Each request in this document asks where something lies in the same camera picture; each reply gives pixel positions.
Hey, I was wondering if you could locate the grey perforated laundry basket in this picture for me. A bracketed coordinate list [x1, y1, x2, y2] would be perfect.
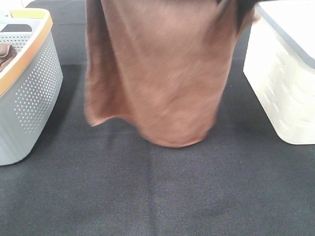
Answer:
[0, 8, 63, 166]

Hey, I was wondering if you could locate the white plastic storage basket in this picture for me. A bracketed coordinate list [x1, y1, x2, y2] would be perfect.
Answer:
[243, 0, 315, 145]

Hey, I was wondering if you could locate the dark brown towel in basket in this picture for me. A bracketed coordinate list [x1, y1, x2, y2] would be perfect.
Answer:
[0, 43, 17, 72]

